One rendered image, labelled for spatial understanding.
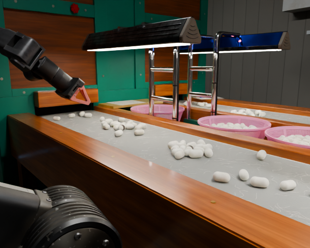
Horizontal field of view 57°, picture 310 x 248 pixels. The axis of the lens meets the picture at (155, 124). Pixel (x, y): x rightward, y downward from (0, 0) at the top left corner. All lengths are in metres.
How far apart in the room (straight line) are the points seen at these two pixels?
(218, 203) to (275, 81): 3.22
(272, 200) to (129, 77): 1.25
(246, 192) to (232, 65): 3.55
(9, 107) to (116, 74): 0.58
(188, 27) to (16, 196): 0.62
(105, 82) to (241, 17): 2.76
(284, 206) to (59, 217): 0.37
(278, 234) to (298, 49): 3.16
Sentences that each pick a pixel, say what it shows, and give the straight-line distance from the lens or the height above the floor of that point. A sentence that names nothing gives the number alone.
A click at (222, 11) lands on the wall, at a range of 4.31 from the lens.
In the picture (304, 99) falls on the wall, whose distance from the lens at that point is 3.46.
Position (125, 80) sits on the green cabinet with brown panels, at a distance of 1.66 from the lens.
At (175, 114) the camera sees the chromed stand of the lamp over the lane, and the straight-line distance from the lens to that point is 1.13.
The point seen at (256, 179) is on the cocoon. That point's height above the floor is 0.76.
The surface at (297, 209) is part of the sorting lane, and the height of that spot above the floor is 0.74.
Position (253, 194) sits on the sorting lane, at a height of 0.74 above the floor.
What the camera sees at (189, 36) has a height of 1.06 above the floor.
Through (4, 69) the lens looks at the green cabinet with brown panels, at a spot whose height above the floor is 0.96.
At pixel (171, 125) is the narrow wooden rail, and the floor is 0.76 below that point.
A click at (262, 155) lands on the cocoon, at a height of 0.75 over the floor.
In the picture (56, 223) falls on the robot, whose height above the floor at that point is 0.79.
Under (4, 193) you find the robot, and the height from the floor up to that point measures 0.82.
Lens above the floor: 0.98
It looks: 12 degrees down
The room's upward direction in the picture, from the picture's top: straight up
